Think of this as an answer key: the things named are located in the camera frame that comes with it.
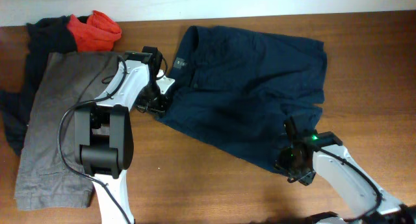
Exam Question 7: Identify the navy blue shorts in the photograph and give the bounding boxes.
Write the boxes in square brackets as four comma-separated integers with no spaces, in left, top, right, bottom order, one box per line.
[161,26,327,172]

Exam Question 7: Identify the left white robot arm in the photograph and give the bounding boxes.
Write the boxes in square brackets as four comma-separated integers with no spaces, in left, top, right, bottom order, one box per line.
[74,46,175,223]

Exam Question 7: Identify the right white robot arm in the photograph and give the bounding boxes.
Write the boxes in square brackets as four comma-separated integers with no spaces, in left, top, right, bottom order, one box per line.
[274,118,415,224]

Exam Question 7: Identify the red garment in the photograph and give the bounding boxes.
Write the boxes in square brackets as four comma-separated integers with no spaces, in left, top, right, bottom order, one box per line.
[67,10,122,52]

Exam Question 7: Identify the black garment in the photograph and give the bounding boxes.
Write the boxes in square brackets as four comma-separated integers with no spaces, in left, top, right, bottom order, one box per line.
[1,16,77,156]

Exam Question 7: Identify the grey folded shorts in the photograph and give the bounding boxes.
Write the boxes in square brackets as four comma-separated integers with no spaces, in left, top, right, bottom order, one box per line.
[14,52,118,210]

